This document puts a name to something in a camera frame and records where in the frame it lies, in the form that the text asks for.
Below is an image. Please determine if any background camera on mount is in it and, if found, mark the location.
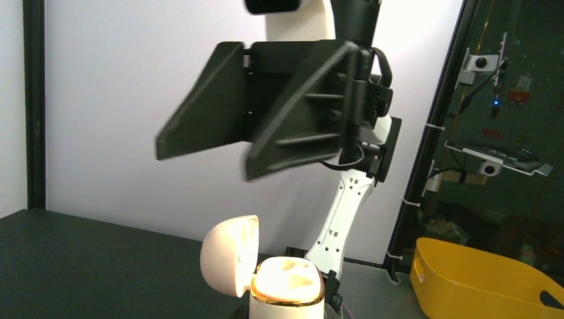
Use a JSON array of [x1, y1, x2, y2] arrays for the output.
[[455, 32, 507, 88]]

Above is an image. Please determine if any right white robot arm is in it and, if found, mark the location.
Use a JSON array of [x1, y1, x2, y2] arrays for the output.
[[155, 1, 401, 280]]

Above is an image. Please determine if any yellow plastic bin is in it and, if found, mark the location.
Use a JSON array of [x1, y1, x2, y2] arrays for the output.
[[410, 237, 563, 318]]

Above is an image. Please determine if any right black frame post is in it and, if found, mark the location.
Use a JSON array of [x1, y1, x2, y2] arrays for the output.
[[384, 1, 481, 284]]

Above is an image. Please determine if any square white earbud case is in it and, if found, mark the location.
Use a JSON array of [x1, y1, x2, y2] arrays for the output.
[[200, 215, 326, 319]]

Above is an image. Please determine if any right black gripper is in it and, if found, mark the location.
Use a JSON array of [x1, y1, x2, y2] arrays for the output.
[[156, 40, 393, 181]]

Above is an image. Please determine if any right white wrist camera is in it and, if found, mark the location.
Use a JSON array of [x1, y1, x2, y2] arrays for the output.
[[244, 0, 337, 42]]

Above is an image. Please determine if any left black frame post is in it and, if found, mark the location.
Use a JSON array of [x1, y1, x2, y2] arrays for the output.
[[22, 0, 47, 209]]

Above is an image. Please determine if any black frame post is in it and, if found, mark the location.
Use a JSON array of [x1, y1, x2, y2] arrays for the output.
[[384, 1, 481, 284], [22, 0, 47, 209]]

